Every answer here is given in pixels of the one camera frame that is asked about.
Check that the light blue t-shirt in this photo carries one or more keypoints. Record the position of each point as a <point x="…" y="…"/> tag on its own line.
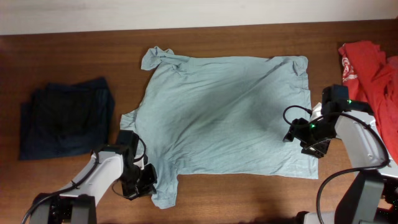
<point x="224" y="115"/>

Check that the folded dark navy garment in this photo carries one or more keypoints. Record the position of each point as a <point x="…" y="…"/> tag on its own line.
<point x="66" y="120"/>

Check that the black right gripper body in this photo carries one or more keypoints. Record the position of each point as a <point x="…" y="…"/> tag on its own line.
<point x="316" y="139"/>

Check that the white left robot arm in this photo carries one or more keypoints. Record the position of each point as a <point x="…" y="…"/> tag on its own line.
<point x="124" y="162"/>

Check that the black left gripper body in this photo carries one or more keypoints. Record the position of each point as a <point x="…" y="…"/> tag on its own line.
<point x="138" y="181"/>

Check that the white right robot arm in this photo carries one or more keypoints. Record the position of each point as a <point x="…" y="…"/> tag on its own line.
<point x="372" y="196"/>

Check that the red t-shirt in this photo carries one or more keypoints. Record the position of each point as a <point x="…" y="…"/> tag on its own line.
<point x="371" y="77"/>

